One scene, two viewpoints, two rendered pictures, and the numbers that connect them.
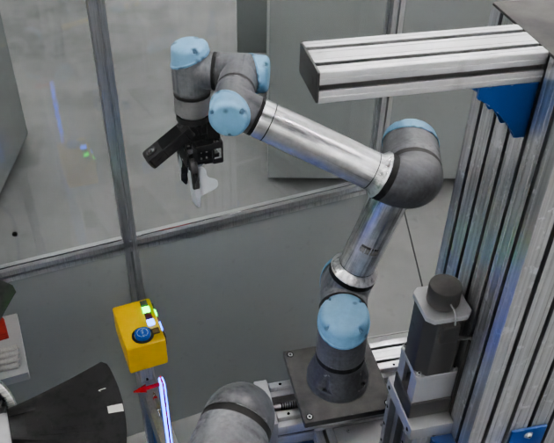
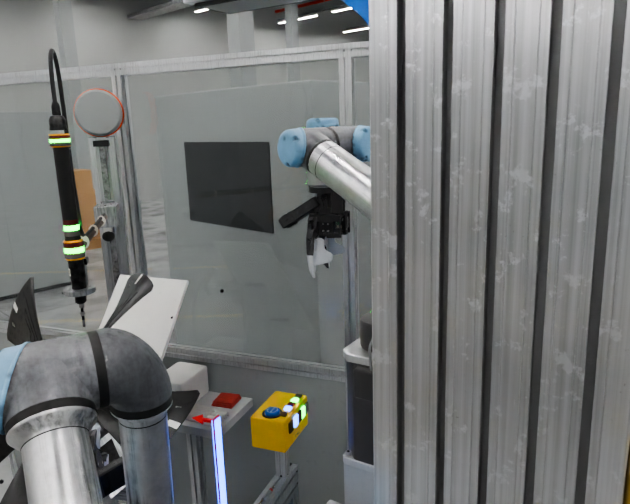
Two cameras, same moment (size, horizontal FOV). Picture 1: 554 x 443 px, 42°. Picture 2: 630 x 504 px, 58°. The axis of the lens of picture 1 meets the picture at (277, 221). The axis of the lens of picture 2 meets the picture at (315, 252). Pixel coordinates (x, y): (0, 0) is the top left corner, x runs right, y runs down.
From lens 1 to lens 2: 1.04 m
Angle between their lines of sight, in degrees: 48
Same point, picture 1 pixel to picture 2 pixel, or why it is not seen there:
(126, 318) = (275, 399)
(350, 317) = not seen: hidden behind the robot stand
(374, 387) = not seen: outside the picture
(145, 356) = (265, 433)
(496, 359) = (376, 415)
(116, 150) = (349, 278)
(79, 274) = (307, 387)
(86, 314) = (308, 431)
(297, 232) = not seen: hidden behind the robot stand
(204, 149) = (323, 219)
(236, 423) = (75, 340)
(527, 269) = (378, 234)
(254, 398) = (116, 337)
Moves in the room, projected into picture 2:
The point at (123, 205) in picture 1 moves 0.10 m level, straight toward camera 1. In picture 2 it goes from (348, 332) to (334, 342)
